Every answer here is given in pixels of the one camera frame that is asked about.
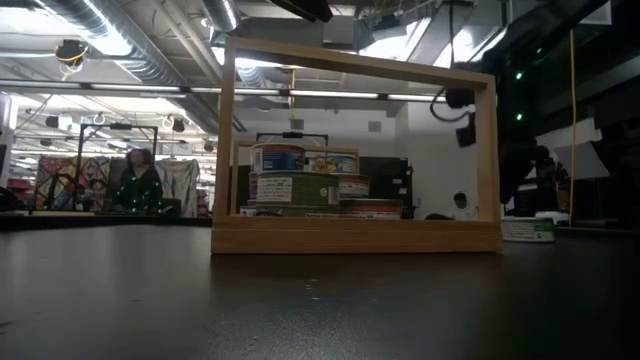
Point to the wooden slatted shelf rack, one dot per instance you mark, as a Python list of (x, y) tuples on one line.
[(350, 240)]

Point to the teal blue tuna can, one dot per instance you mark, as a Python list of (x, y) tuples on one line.
[(332, 164)]

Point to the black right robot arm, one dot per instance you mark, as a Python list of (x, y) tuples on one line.
[(520, 125)]

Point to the person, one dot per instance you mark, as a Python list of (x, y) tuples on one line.
[(137, 182), (460, 205)]

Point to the long ceiling tube light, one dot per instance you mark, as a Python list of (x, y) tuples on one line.
[(330, 94), (135, 87)]

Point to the black light bar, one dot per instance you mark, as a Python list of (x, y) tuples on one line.
[(292, 135)]

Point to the grey hanging cloth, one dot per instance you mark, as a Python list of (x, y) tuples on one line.
[(180, 182)]

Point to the colourful patterned cloth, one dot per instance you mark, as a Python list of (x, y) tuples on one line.
[(60, 180)]

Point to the black metal gantry frame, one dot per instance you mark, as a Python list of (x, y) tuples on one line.
[(117, 126)]

